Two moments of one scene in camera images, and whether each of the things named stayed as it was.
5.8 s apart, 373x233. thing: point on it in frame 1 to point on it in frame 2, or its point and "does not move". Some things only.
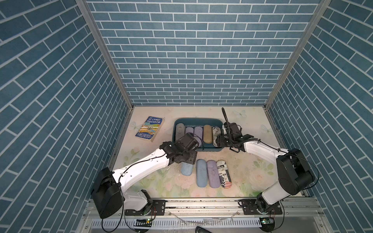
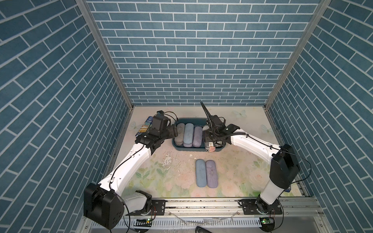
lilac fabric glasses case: x=198 y=134 does not move
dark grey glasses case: x=179 y=131 does not move
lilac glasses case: x=213 y=176 does not move
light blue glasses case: x=186 y=169 to x=188 y=135
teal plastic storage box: x=199 y=122 does not move
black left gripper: x=193 y=158 to x=172 y=130
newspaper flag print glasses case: x=224 y=174 to x=210 y=147
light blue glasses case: x=201 y=173 does not move
